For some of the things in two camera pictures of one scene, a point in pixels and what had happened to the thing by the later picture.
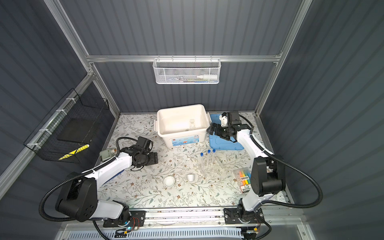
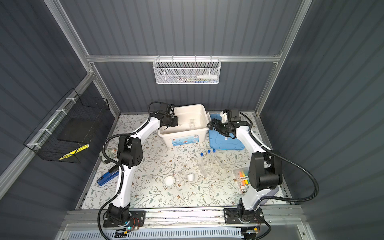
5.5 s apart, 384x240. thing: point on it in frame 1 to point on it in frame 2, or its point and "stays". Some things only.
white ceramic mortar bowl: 169,181 stays
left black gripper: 153,159 to 175,121
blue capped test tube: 202,163 stays
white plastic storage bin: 182,125 stays
